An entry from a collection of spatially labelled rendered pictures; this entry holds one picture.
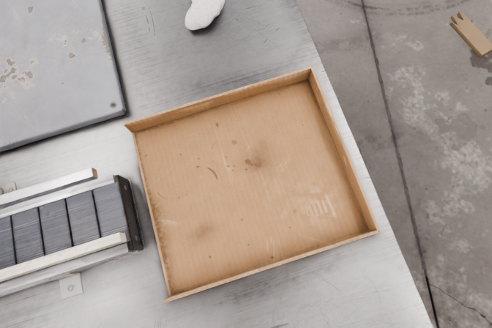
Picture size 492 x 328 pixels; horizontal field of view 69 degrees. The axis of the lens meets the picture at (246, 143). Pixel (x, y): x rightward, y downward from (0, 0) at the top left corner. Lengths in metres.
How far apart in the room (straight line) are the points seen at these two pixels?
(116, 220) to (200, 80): 0.26
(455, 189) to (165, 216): 1.21
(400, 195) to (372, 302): 0.95
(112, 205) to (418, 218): 1.17
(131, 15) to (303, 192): 0.43
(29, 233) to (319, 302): 0.41
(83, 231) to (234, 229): 0.21
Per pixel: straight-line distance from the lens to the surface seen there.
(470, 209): 1.57
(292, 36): 0.65
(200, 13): 0.65
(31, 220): 0.58
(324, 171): 0.56
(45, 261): 0.53
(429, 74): 1.68
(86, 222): 0.55
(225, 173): 0.55
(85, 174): 0.47
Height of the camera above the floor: 1.37
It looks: 73 degrees down
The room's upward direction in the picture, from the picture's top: 9 degrees counter-clockwise
